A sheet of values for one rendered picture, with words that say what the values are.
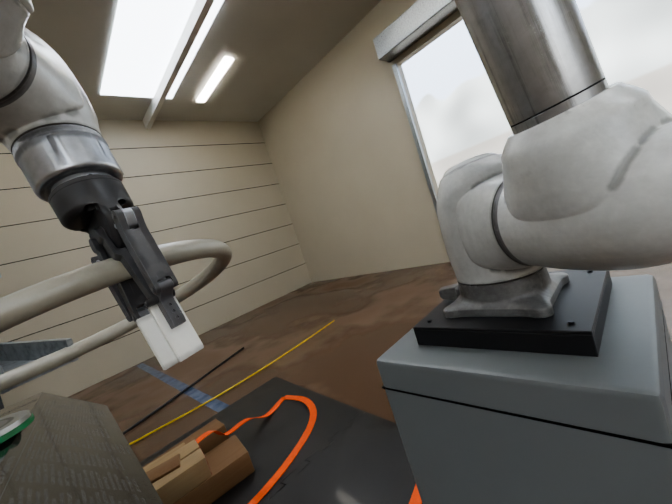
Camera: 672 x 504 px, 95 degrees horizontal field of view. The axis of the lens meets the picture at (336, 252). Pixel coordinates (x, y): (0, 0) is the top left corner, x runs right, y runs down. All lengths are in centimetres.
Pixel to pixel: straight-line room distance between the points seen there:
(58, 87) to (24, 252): 562
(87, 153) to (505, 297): 63
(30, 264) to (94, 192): 561
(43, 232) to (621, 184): 610
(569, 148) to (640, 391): 28
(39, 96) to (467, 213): 57
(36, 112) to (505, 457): 75
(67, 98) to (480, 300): 65
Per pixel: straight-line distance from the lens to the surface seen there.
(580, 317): 58
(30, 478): 101
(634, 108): 45
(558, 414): 53
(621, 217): 42
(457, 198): 58
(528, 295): 61
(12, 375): 83
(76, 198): 44
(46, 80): 47
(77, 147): 46
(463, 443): 64
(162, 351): 44
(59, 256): 605
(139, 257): 38
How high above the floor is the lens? 107
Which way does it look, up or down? 4 degrees down
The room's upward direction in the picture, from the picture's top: 18 degrees counter-clockwise
